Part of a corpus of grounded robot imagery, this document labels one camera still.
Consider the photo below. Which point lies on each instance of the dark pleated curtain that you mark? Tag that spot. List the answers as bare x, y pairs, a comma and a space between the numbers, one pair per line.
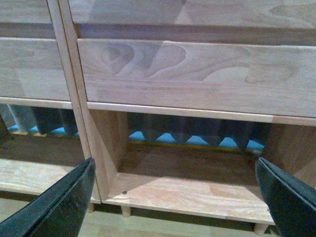
152, 126

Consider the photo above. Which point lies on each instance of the left wooden shelf unit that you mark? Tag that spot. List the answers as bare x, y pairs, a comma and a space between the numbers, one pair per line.
36, 71

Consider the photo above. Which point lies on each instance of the blue mat strip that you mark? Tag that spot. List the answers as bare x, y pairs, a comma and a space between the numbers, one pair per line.
227, 142

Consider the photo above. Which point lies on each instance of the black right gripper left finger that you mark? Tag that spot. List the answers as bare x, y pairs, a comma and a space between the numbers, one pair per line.
57, 212

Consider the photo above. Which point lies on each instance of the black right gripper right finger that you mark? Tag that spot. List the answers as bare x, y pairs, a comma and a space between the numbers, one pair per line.
291, 202

